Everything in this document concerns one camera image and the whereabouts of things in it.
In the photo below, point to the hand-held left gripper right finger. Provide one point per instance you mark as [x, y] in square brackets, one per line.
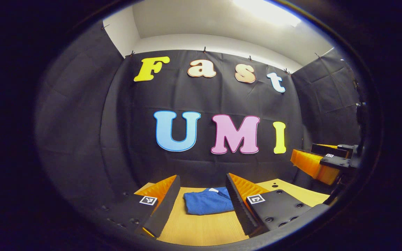
[239, 209]

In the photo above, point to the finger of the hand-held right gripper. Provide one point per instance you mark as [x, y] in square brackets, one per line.
[326, 150]
[337, 162]

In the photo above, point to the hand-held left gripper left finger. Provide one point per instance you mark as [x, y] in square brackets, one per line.
[166, 209]

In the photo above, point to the black backdrop cloth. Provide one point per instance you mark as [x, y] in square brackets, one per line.
[204, 97]

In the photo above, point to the blue button jacket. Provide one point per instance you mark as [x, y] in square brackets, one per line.
[208, 202]

